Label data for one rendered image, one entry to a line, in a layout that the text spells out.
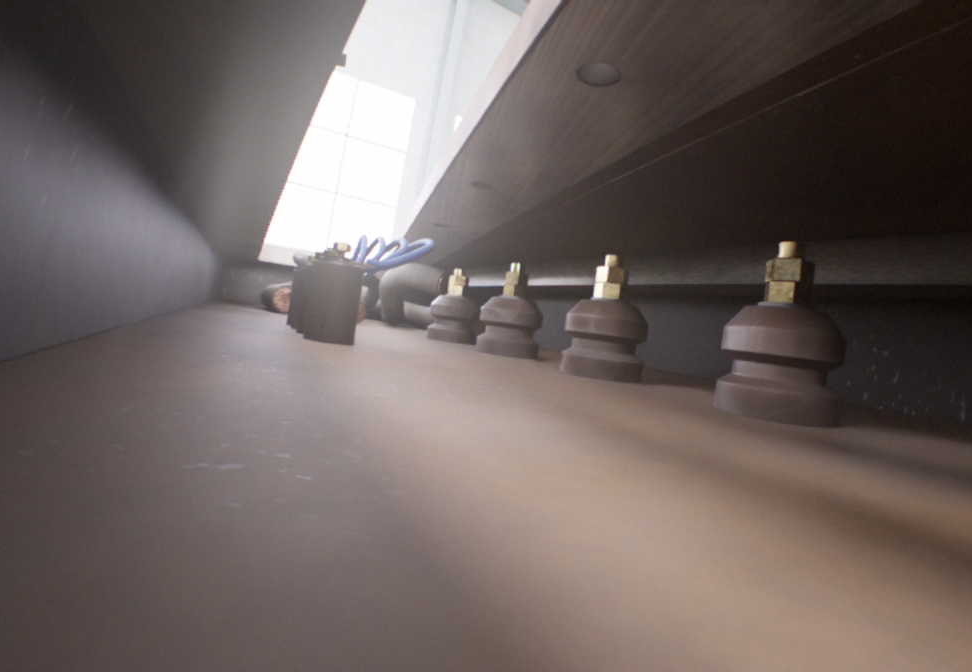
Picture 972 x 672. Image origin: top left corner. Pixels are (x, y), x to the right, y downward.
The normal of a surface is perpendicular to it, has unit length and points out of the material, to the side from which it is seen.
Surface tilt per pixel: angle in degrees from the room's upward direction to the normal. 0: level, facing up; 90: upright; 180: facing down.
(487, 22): 90
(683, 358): 90
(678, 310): 90
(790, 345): 90
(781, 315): 52
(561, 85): 180
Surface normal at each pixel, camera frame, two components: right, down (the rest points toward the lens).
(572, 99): -0.14, 0.99
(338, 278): 0.41, 0.04
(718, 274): -0.84, -0.13
